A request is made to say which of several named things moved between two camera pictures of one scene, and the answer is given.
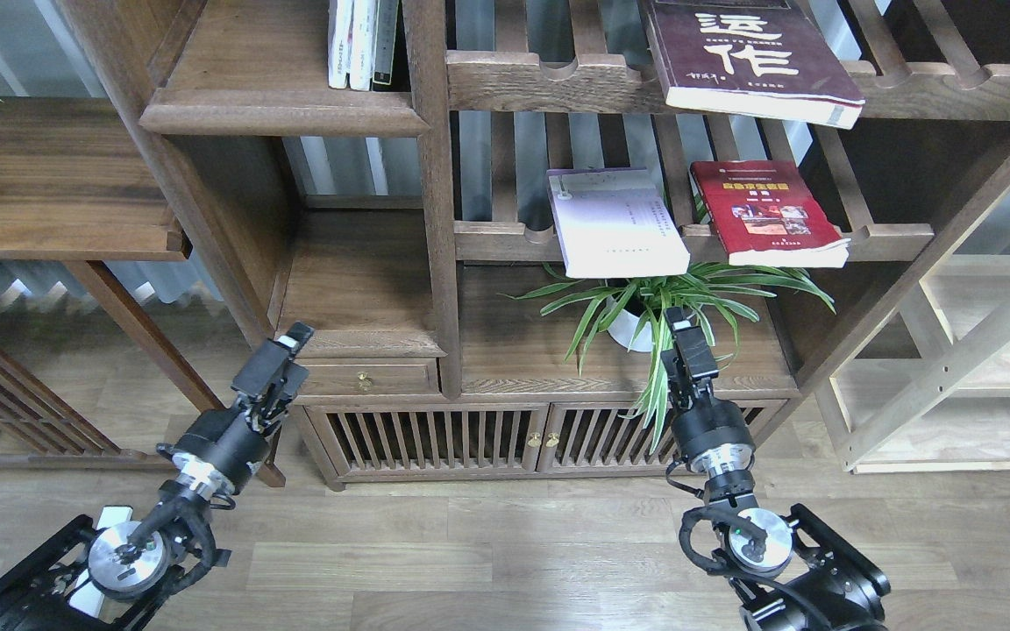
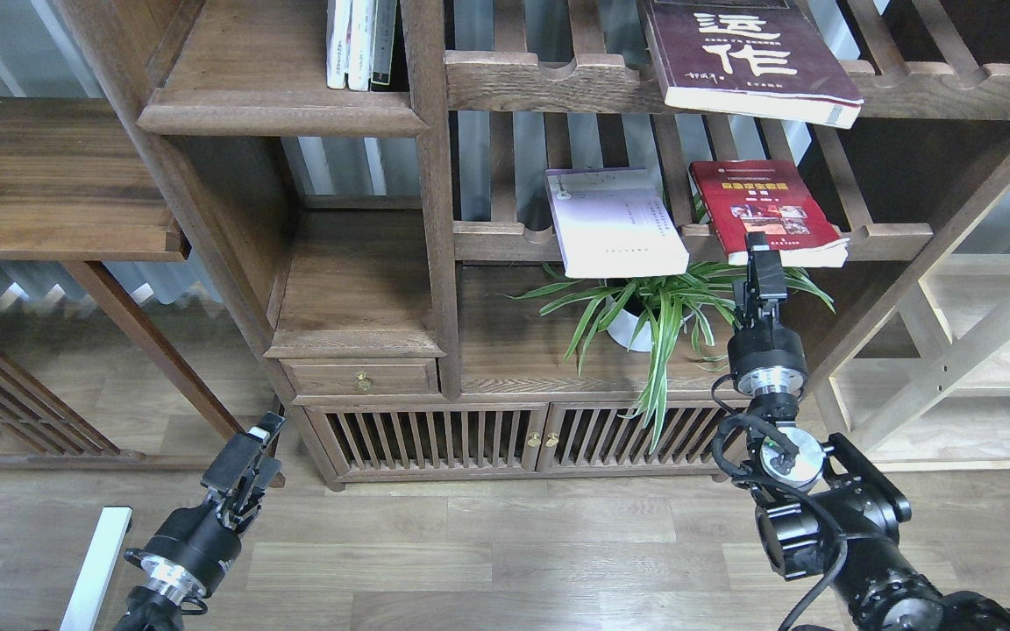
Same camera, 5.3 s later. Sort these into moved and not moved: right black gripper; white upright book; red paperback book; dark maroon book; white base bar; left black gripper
Moved: left black gripper; right black gripper
Not moved: white upright book; dark maroon book; white base bar; red paperback book
